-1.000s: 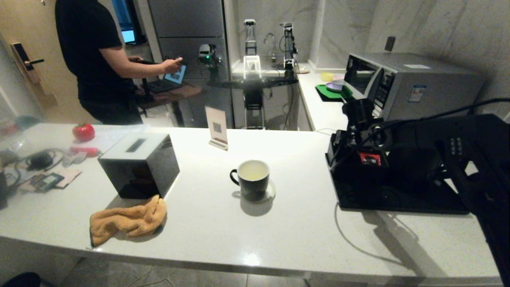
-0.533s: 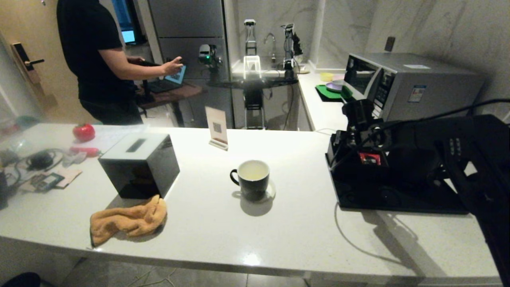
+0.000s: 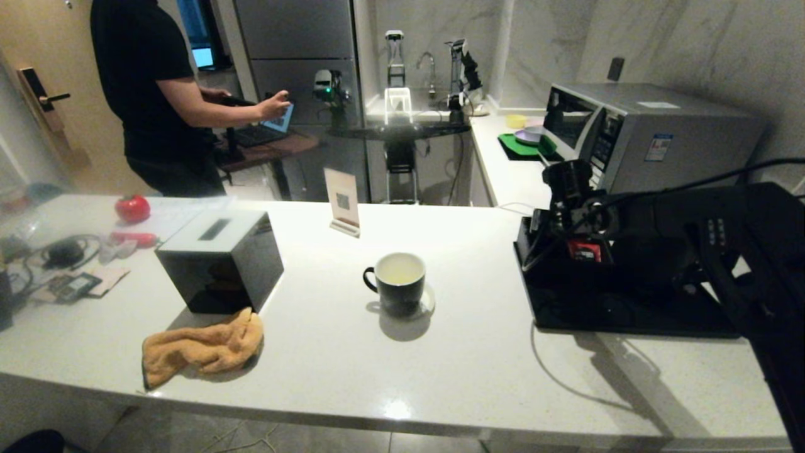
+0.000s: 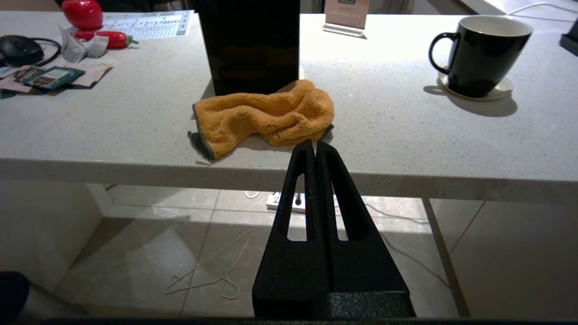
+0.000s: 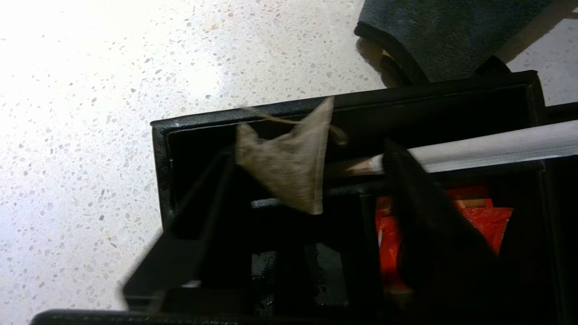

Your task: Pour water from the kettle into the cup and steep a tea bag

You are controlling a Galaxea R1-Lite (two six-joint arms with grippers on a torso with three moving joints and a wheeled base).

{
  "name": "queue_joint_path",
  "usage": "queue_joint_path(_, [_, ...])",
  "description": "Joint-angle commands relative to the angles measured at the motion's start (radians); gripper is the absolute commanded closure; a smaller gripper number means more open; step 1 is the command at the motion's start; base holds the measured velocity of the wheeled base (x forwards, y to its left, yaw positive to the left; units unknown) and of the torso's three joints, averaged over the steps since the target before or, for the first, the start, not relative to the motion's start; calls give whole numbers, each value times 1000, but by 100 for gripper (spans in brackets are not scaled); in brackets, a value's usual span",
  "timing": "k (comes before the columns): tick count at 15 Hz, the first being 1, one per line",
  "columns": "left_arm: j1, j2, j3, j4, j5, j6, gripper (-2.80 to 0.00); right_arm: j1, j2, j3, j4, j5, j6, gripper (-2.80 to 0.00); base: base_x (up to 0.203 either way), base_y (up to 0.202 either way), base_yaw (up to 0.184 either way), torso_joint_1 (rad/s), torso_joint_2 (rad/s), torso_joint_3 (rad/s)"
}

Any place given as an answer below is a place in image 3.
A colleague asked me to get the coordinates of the black electric kettle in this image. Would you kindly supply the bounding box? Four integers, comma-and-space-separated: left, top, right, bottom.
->
610, 249, 708, 298

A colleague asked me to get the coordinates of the red tea packet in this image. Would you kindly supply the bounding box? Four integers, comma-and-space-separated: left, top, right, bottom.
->
568, 240, 602, 262

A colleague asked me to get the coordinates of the black compartment organizer box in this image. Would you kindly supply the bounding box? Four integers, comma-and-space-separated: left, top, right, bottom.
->
516, 217, 614, 290

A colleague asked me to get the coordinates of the green mat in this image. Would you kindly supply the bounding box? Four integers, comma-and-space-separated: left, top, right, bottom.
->
497, 132, 560, 163

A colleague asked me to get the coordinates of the black serving tray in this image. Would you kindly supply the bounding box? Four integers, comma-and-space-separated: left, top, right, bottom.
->
513, 242, 743, 339

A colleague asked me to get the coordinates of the white base cabinet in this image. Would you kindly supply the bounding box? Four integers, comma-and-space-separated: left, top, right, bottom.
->
469, 135, 499, 208

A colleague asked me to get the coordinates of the silver microwave oven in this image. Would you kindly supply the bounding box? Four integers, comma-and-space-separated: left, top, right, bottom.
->
544, 82, 765, 197

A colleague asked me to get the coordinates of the black mug white inside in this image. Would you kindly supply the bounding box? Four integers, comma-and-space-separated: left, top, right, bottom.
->
363, 253, 426, 317

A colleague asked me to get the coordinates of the chrome faucet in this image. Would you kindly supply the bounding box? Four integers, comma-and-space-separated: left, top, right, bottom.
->
415, 50, 439, 101

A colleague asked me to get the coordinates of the black round tabletop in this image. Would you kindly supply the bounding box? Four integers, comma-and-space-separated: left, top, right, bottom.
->
327, 120, 472, 142

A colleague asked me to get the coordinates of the QR code table sign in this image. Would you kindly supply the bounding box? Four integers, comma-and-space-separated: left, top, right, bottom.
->
324, 169, 362, 240

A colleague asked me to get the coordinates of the black device green light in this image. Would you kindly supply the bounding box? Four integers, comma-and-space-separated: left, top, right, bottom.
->
313, 69, 350, 111

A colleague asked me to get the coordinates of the small wooden table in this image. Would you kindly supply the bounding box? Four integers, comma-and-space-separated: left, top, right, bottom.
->
211, 131, 321, 202

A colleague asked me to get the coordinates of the open laptop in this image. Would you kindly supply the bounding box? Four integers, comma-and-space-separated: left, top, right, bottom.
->
228, 101, 296, 148

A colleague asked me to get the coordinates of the grey refrigerator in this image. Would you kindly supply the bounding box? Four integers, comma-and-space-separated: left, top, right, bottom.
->
233, 0, 372, 203

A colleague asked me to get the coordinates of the black tissue box white lid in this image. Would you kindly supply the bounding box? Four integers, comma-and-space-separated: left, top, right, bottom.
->
155, 210, 285, 315

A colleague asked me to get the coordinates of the orange cloth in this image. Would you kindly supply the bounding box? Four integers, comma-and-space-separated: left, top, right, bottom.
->
142, 307, 265, 391

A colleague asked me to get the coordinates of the blue lit monitor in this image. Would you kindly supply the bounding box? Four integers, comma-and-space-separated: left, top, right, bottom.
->
178, 0, 230, 71

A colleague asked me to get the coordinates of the red chili pepper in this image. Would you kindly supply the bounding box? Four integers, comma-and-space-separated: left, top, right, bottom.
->
111, 231, 159, 249

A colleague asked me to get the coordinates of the red tomato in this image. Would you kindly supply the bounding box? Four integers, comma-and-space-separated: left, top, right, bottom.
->
114, 194, 152, 225

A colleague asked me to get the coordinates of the crumpled white wrapper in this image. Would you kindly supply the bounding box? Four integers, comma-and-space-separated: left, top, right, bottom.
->
97, 240, 139, 265

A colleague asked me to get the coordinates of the man in black shirt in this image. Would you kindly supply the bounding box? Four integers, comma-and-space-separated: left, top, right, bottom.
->
90, 0, 293, 197

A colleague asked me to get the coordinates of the dark green sachet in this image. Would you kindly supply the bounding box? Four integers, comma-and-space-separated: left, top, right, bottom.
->
48, 274, 103, 305

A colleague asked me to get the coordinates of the black computer mouse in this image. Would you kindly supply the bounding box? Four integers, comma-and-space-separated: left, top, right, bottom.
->
44, 242, 86, 270

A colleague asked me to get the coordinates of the black hanging cable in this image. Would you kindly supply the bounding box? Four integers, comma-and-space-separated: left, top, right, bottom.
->
447, 131, 467, 205

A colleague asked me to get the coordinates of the black table pedestal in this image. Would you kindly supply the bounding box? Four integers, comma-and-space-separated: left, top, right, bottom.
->
384, 140, 419, 205

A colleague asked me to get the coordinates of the white glowing frame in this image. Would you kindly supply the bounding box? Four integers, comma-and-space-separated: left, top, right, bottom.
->
384, 87, 413, 125

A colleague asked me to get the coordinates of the black door lock handle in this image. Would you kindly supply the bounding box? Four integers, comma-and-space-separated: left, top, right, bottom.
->
18, 66, 71, 117

